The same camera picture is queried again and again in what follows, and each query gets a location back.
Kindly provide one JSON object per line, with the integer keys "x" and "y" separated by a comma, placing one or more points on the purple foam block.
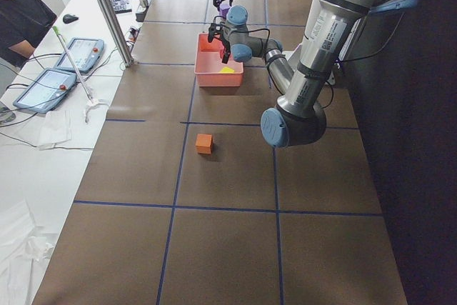
{"x": 224, "y": 9}

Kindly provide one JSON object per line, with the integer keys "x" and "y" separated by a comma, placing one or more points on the yellow-green foam block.
{"x": 227, "y": 70}

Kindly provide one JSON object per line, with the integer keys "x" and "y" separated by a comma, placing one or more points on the orange foam block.
{"x": 204, "y": 143}

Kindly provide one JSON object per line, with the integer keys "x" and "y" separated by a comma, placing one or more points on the red foam block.
{"x": 206, "y": 46}

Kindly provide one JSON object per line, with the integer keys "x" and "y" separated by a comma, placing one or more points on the pink plastic bin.
{"x": 208, "y": 65}

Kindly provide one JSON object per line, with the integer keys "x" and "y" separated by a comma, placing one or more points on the far teach pendant tablet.
{"x": 85, "y": 52}

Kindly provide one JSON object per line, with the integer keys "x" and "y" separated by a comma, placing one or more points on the teach pendant tablet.
{"x": 47, "y": 91}
{"x": 85, "y": 52}

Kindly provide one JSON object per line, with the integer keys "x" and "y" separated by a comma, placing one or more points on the white reacher grabber stick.
{"x": 92, "y": 101}

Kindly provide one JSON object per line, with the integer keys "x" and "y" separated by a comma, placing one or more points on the black computer mouse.
{"x": 69, "y": 18}

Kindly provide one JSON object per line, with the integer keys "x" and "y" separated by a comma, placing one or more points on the near teach pendant tablet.
{"x": 47, "y": 91}

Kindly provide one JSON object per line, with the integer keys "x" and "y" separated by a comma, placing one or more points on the white paper sheet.
{"x": 56, "y": 129}

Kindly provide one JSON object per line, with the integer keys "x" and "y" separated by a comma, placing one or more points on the person in black shirt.
{"x": 24, "y": 24}

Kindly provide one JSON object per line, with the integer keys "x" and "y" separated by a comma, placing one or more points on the crumpled white cloth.
{"x": 26, "y": 249}

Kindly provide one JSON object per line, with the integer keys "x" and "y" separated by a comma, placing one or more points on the aluminium frame post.
{"x": 116, "y": 32}

